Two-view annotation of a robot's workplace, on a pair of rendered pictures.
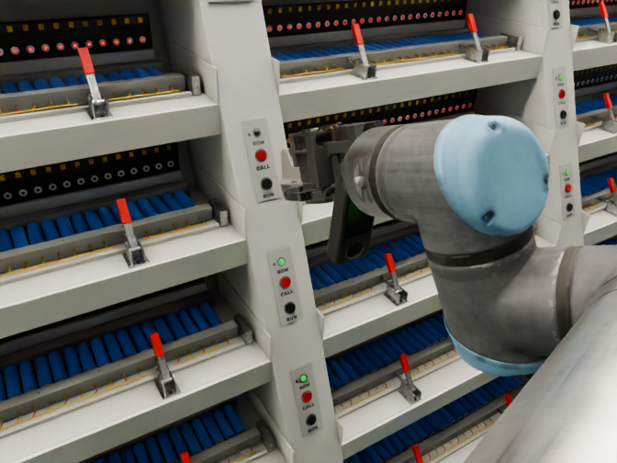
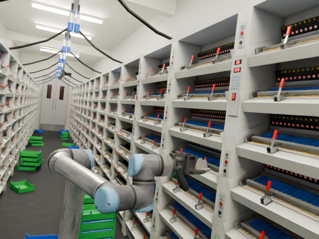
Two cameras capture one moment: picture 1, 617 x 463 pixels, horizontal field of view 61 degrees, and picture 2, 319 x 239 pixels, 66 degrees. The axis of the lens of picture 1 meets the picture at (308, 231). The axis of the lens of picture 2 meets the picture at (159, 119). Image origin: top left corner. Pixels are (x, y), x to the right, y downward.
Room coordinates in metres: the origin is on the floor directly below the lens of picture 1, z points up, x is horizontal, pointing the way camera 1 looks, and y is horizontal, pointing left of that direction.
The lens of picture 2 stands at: (0.53, -1.12, 1.26)
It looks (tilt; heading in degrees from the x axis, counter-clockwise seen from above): 2 degrees down; 93
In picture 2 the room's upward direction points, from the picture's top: 6 degrees clockwise
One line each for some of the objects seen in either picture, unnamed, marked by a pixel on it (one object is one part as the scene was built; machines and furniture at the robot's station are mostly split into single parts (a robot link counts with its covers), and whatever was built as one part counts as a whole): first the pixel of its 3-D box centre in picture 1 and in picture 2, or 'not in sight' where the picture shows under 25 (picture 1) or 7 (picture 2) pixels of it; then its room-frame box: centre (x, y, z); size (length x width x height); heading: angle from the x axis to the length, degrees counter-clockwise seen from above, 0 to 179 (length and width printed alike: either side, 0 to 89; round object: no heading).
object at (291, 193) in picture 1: (304, 189); not in sight; (0.63, 0.00, 1.02); 0.09 x 0.05 x 0.02; 27
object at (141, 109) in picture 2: not in sight; (141, 144); (0.24, 1.34, 0.90); 0.20 x 0.09 x 1.81; 27
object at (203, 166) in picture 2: not in sight; (204, 166); (0.69, -0.02, 1.04); 0.09 x 0.03 x 0.06; 27
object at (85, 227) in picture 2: not in sight; (95, 219); (-0.03, 0.93, 0.28); 0.30 x 0.20 x 0.08; 30
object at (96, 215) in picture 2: not in sight; (96, 210); (-0.03, 0.93, 0.36); 0.30 x 0.20 x 0.08; 30
